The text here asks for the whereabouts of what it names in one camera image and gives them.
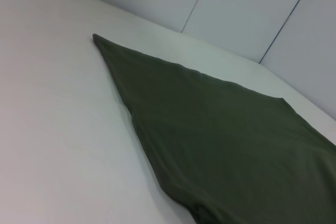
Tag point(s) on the dark green shirt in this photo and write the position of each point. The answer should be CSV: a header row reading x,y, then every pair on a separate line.
x,y
210,142

